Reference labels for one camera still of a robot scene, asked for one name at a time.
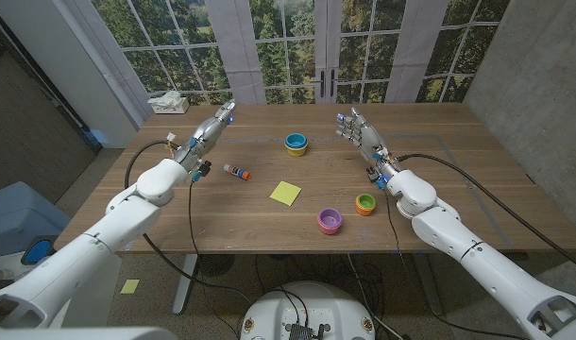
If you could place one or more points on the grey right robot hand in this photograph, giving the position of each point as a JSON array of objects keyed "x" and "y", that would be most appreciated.
[{"x": 366, "y": 137}]

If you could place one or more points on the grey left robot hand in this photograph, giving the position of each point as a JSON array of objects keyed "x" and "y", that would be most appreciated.
[{"x": 205, "y": 137}]

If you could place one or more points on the orange white glue stick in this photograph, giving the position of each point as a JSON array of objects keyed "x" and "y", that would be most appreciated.
[{"x": 236, "y": 172}]

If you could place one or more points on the yellow sticky note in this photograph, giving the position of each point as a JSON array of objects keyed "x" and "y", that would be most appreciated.
[{"x": 285, "y": 193}]

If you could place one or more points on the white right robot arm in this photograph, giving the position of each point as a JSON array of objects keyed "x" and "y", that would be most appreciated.
[{"x": 481, "y": 255}]

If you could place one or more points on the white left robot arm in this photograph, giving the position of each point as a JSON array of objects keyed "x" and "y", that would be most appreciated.
[{"x": 104, "y": 226}]

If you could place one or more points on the blue toy cup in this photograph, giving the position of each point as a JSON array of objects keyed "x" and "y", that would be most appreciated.
[{"x": 296, "y": 140}]

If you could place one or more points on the yellow toy cup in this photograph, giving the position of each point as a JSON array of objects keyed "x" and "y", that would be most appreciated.
[{"x": 296, "y": 152}]

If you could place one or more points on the orange toy cup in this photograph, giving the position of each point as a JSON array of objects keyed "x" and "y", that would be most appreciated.
[{"x": 362, "y": 211}]

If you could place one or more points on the purple toy cup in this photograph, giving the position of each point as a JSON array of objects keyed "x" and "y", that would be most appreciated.
[{"x": 329, "y": 218}]

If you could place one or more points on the yellow paper note on floor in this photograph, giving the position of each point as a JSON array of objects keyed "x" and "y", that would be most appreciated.
[{"x": 130, "y": 286}]

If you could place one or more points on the white power strip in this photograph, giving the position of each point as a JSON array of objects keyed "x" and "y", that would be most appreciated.
[{"x": 174, "y": 108}]

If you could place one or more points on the printed window forest backdrop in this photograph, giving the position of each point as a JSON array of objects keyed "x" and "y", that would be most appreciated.
[{"x": 174, "y": 47}]

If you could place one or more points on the black round fan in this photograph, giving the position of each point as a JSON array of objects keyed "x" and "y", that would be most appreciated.
[{"x": 215, "y": 264}]

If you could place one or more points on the white table leg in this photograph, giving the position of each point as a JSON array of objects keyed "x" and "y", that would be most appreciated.
[{"x": 184, "y": 283}]

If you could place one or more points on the grey table leg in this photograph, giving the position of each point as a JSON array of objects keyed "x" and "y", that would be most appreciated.
[{"x": 429, "y": 288}]

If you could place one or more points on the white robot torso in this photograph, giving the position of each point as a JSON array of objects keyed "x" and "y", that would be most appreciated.
[{"x": 311, "y": 302}]

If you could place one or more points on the blue plastic bin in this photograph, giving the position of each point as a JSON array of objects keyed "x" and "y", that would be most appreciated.
[{"x": 19, "y": 212}]

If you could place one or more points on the blue black foot pedal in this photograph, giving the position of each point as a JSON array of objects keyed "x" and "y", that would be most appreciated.
[{"x": 35, "y": 251}]

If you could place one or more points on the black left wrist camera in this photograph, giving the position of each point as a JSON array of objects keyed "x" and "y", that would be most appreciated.
[{"x": 204, "y": 166}]

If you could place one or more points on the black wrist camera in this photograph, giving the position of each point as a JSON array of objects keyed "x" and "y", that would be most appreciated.
[
  {"x": 374, "y": 175},
  {"x": 204, "y": 166}
]

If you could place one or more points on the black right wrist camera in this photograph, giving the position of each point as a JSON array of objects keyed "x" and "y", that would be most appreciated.
[{"x": 374, "y": 175}]

